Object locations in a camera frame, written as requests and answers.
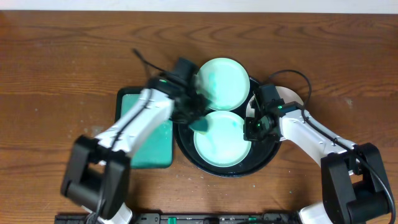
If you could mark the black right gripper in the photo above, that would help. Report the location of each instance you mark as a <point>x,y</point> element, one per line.
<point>249,133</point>

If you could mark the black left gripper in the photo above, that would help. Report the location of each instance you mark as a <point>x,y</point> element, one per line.
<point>193,107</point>

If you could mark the dark green sponge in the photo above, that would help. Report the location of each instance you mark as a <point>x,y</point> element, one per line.
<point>199,126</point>

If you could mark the white plate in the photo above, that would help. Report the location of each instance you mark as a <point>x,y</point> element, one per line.
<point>286,94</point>

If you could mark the mint green plate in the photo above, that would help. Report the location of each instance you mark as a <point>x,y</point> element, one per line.
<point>223,144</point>
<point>224,83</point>

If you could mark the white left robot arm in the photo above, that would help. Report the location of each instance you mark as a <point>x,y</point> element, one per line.
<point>98,170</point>

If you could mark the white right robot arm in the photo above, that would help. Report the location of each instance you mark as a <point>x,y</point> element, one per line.
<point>355,187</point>

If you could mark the round black tray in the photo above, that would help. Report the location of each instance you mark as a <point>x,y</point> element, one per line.
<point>260,154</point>

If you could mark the green rectangular soap tray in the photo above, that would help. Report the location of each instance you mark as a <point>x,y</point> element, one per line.
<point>157,151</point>

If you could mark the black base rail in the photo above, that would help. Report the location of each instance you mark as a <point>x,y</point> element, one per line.
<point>180,218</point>

